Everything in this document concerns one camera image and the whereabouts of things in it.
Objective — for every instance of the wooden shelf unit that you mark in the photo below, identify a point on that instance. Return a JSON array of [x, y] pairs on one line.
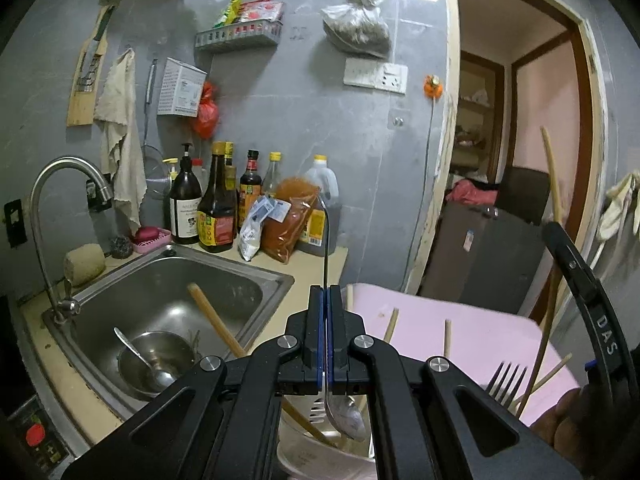
[[495, 110]]

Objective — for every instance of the red cloth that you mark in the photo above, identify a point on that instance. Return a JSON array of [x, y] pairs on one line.
[[470, 194]]

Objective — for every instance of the grey appliance red knob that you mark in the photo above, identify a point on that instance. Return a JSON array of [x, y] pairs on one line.
[[37, 435]]

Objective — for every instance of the yellow pump soap bottle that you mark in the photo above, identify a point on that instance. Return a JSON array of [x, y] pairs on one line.
[[171, 175]]

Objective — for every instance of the steel faucet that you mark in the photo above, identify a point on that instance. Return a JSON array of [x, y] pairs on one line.
[[45, 180]]

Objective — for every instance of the orange wall hook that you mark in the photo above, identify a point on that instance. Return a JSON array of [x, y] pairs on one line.
[[433, 89]]

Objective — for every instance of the dark bottle yellow cap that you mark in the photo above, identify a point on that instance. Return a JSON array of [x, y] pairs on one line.
[[230, 155]]

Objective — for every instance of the white carton box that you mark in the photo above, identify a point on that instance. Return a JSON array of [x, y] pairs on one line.
[[181, 87]]

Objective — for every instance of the red soap bar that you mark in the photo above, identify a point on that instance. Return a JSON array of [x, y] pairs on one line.
[[146, 233]]

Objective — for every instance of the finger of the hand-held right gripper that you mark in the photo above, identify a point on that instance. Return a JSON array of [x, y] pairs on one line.
[[580, 285]]

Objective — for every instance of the white bottle red cap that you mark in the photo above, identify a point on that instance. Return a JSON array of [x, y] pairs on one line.
[[200, 175]]

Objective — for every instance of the beige sponge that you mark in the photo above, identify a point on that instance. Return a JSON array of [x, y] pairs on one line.
[[84, 265]]

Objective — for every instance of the short wooden chopstick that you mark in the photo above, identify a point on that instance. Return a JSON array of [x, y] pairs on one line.
[[447, 340], [391, 325]]

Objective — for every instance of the beige dish towel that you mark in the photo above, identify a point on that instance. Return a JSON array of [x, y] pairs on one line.
[[120, 160]]

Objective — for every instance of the dark grey mini fridge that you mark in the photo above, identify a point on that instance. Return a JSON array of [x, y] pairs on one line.
[[475, 270]]

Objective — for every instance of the yellow green seasoning packet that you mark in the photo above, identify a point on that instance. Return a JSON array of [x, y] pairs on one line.
[[227, 10]]

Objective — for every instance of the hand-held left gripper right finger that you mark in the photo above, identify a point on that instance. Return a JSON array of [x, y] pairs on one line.
[[334, 340]]

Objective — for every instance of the red plastic bag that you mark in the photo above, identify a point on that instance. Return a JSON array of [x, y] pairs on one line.
[[206, 115]]

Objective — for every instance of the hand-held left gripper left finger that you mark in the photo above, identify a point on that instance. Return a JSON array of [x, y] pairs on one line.
[[317, 340]]

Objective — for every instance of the metal wall hook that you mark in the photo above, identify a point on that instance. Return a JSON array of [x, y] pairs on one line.
[[398, 121]]

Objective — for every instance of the person's right hand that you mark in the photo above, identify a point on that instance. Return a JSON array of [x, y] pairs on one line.
[[560, 425]]

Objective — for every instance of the grey wall spice rack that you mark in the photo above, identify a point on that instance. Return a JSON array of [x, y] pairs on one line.
[[235, 37]]

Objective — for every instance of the red chili powder bag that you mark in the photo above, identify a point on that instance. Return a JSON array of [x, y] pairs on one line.
[[290, 220]]

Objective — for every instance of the white wall power socket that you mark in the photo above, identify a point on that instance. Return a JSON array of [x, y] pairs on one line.
[[372, 76]]

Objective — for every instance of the metal fork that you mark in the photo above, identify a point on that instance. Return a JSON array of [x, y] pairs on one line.
[[507, 385]]

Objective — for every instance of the steel wool scrubber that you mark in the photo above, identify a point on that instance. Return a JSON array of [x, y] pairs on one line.
[[121, 247]]

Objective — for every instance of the cream rubber glove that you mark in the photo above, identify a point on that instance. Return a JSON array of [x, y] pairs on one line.
[[617, 210]]

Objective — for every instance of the red seasoning packet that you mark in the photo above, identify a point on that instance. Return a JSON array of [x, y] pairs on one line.
[[260, 10]]

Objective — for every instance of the wooden door frame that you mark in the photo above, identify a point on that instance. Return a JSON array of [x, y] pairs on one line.
[[450, 125]]

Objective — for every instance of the white snack packet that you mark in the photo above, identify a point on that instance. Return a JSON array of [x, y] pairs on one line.
[[255, 232]]

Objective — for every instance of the black wall socket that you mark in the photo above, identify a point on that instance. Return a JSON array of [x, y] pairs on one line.
[[15, 222]]

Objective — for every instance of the large dark soy sauce bottle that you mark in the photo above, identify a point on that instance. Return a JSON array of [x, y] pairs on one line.
[[216, 210]]

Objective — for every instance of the pink tablecloth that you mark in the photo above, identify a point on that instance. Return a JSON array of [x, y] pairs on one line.
[[475, 325]]

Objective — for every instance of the clear bottle yellow cap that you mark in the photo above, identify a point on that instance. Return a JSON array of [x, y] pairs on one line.
[[271, 175]]

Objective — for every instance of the metal bowl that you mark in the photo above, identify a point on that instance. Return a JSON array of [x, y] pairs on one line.
[[175, 355]]

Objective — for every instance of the white plastic utensil holder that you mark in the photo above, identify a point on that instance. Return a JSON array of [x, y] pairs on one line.
[[320, 460]]

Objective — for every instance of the black monitor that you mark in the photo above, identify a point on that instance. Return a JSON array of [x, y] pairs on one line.
[[525, 195]]

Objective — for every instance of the pink soap dish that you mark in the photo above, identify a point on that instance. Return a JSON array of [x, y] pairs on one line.
[[150, 245]]

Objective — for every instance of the hanging clear bag dried goods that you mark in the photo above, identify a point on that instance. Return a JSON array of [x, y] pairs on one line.
[[357, 25]]

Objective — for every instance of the brown pump bottle white label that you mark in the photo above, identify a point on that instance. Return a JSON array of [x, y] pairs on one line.
[[185, 205]]

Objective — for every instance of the plastic oil jug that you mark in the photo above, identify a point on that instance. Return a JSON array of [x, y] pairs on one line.
[[320, 175]]

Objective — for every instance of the wooden slicer board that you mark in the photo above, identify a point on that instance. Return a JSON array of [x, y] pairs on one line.
[[82, 105]]

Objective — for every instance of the small metal spoon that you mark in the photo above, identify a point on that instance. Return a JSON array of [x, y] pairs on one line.
[[160, 377]]

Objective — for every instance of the wooden spatula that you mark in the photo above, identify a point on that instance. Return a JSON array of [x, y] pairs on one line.
[[215, 320]]

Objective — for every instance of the stainless steel sink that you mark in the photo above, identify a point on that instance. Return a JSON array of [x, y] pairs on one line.
[[165, 290]]

